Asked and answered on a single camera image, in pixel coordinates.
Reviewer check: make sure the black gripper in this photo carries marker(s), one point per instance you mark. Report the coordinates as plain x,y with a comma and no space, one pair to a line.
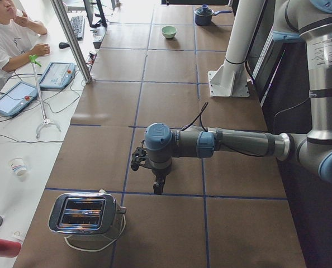
160,172

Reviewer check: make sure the green bowl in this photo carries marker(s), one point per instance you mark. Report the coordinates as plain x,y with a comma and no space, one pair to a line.
169,32

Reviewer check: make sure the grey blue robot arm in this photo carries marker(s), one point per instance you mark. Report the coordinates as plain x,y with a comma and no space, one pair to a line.
310,21

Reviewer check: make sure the chrome toaster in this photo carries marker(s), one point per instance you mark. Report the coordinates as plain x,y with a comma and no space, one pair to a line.
87,214

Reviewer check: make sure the paper cup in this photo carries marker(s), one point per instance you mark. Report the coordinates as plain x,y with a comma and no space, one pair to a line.
18,166

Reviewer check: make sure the far teach pendant tablet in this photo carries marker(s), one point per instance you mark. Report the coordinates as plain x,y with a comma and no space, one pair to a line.
57,76

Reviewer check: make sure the teach pendant tablet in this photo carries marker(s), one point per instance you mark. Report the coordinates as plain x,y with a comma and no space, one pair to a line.
17,98
57,76

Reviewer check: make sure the near teach pendant tablet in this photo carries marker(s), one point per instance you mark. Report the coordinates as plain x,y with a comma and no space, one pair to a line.
17,98

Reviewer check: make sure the black computer mouse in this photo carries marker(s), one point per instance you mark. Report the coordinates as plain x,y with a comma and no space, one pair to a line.
63,45

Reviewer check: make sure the red bottle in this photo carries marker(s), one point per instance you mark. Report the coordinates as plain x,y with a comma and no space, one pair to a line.
9,248

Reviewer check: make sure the blue saucepan with lid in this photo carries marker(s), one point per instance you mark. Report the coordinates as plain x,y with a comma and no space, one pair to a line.
204,15

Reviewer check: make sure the grabber reacher tool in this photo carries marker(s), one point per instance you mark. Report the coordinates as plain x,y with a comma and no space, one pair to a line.
45,121

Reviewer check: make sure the black keyboard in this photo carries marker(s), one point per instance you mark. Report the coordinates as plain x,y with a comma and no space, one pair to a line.
77,24

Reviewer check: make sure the black monitor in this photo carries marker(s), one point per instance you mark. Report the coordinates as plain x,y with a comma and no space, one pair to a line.
95,13

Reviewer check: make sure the seated person white shirt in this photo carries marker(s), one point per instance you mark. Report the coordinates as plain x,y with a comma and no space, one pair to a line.
18,34

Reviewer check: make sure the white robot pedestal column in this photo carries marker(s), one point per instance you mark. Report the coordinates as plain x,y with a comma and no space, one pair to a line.
230,78

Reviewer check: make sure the aluminium frame post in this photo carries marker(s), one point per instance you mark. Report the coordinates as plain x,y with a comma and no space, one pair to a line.
71,39

